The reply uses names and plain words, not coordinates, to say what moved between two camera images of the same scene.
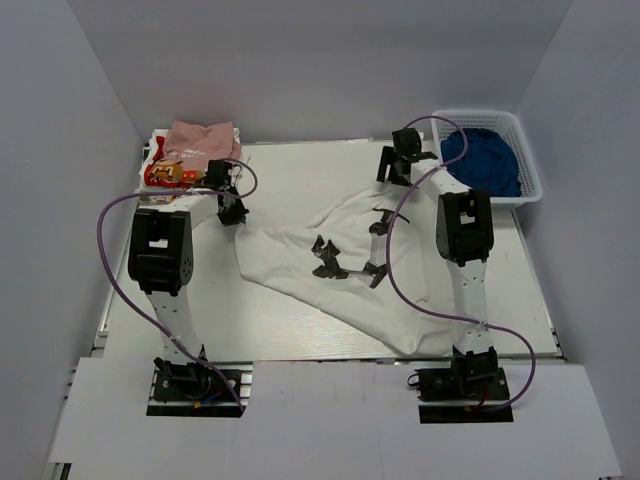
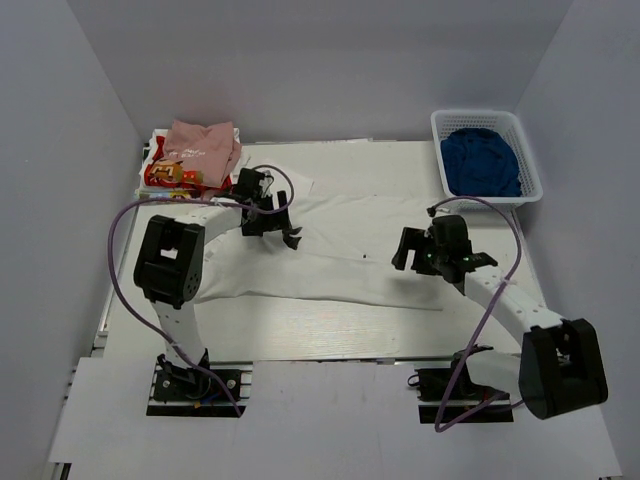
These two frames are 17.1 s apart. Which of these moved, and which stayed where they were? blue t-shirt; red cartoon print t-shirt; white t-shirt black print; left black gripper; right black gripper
Moved: white t-shirt black print; right black gripper; left black gripper
Stayed: red cartoon print t-shirt; blue t-shirt
